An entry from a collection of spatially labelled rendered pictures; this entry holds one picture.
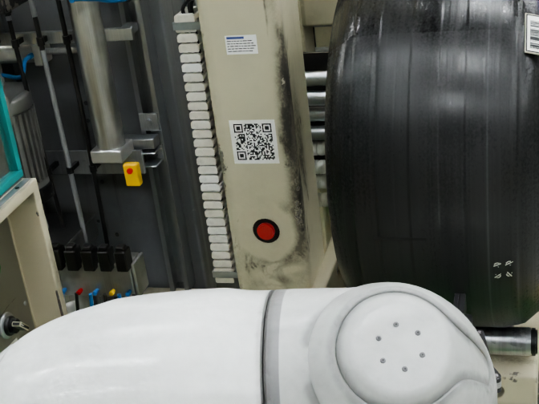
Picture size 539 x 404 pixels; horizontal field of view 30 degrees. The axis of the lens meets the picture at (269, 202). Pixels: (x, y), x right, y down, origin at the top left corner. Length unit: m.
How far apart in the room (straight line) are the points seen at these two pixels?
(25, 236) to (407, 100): 0.59
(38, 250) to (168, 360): 0.93
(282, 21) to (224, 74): 0.13
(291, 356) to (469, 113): 0.78
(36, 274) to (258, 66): 0.46
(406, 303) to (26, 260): 1.03
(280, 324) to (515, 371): 1.05
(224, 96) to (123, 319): 0.98
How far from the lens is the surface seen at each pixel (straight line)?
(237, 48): 1.55
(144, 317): 0.63
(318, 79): 1.98
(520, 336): 1.61
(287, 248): 1.67
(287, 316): 0.61
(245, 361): 0.59
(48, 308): 1.56
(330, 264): 1.77
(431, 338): 0.56
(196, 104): 1.62
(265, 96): 1.57
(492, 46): 1.35
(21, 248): 1.53
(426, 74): 1.35
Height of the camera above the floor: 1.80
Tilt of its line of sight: 25 degrees down
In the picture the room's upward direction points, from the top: 7 degrees counter-clockwise
